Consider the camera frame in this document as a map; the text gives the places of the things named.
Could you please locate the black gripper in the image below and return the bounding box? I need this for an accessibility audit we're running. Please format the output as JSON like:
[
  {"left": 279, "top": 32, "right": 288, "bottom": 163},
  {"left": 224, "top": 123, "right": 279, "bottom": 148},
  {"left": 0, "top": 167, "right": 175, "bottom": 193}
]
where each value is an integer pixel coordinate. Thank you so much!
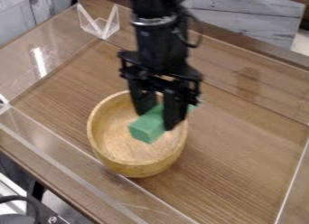
[{"left": 116, "top": 14, "right": 204, "bottom": 132}]

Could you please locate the green rectangular block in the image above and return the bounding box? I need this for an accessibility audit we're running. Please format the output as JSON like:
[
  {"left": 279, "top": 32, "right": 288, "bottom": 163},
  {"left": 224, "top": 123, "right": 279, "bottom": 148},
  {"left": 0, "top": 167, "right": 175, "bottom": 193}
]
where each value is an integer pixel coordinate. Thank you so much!
[{"left": 126, "top": 101, "right": 197, "bottom": 145}]

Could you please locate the brown wooden bowl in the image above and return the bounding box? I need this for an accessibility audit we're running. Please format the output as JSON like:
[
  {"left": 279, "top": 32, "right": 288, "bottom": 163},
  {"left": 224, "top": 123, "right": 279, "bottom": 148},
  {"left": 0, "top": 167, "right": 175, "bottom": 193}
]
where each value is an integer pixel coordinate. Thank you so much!
[{"left": 86, "top": 90, "right": 188, "bottom": 178}]

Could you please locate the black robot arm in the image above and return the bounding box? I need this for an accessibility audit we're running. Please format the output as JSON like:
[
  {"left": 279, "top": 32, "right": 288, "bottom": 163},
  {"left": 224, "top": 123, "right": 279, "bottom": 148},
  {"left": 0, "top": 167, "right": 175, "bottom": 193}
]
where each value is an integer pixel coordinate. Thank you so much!
[{"left": 117, "top": 0, "right": 203, "bottom": 130}]

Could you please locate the clear acrylic corner bracket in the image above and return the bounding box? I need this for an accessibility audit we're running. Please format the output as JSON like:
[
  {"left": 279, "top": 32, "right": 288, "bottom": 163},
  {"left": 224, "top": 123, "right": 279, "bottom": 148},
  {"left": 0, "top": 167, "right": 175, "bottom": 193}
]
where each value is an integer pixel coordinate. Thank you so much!
[{"left": 76, "top": 4, "right": 118, "bottom": 40}]

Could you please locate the clear acrylic tray wall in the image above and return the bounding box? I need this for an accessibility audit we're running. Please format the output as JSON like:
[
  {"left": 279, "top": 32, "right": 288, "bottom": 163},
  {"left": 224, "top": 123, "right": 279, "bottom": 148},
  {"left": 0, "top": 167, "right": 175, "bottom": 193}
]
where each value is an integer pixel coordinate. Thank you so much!
[{"left": 0, "top": 95, "right": 197, "bottom": 224}]

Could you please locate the black cable below table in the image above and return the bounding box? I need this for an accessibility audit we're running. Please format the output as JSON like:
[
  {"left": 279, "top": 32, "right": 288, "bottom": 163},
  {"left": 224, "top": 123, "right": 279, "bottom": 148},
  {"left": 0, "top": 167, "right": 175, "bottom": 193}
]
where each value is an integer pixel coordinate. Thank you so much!
[{"left": 0, "top": 194, "right": 41, "bottom": 224}]

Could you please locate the black table leg bracket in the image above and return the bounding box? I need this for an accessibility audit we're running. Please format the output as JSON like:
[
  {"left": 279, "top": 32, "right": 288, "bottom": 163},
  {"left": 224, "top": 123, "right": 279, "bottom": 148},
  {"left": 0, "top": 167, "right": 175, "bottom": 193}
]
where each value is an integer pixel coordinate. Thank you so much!
[{"left": 26, "top": 181, "right": 68, "bottom": 224}]

